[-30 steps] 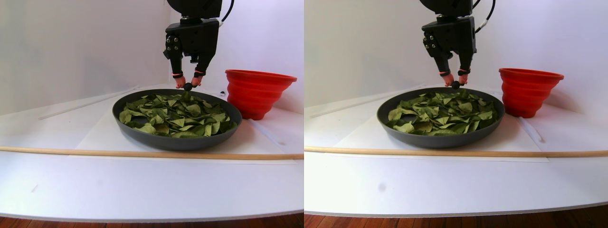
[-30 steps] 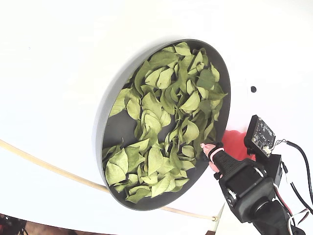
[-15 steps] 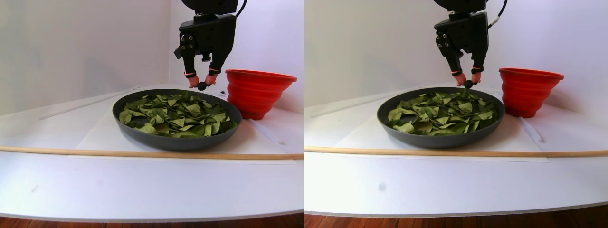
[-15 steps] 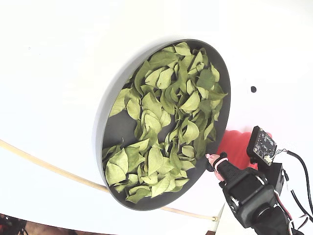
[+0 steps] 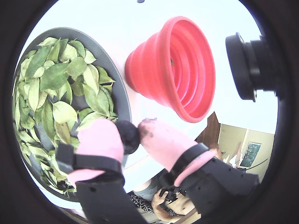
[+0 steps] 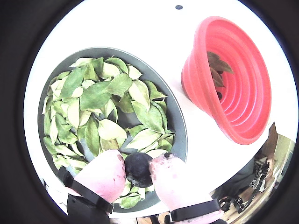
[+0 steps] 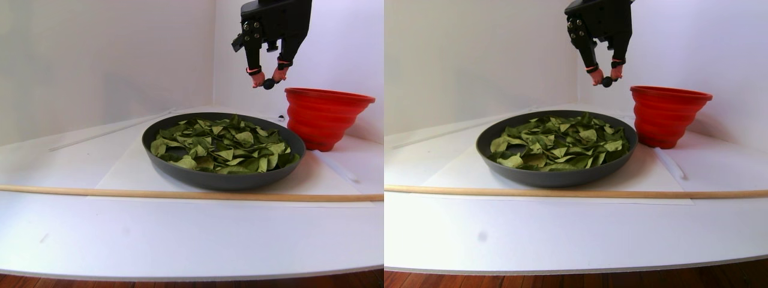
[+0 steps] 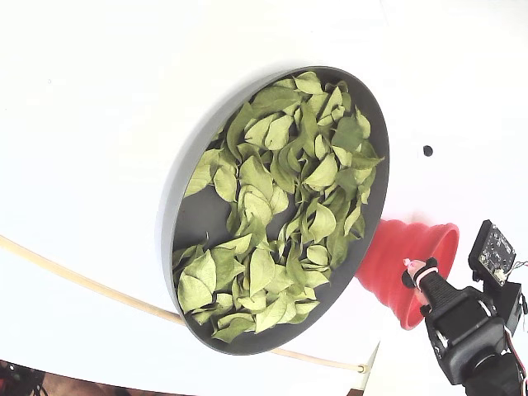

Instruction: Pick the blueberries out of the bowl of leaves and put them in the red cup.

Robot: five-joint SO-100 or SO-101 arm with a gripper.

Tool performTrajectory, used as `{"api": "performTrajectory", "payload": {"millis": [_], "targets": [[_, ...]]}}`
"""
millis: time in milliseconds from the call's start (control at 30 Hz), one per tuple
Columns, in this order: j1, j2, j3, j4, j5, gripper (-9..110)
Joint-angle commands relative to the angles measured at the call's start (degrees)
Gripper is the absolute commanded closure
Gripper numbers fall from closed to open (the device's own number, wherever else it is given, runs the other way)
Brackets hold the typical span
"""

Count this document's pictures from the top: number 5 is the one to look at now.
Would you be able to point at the pink covered gripper finger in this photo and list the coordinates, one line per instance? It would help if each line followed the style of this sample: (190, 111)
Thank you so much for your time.
(168, 144)
(100, 142)

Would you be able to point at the dark blueberry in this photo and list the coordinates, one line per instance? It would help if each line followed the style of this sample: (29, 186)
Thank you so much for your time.
(129, 136)

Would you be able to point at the red collapsible silicone cup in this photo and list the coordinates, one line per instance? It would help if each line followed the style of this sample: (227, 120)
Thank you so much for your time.
(149, 70)

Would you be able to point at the green leaves pile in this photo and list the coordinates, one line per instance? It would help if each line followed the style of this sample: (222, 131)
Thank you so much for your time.
(53, 77)

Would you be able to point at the dark grey round bowl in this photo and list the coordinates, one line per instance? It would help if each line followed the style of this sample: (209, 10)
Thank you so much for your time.
(109, 60)

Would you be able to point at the black handheld device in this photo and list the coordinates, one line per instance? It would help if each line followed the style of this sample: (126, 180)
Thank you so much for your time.
(170, 194)

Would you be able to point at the black white patterned fabric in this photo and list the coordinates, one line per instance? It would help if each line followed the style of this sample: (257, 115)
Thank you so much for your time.
(140, 205)

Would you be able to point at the framed green picture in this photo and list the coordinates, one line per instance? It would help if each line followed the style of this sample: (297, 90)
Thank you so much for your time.
(251, 154)

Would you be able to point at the black camera lens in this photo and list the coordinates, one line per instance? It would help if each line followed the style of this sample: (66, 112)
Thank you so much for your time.
(243, 70)

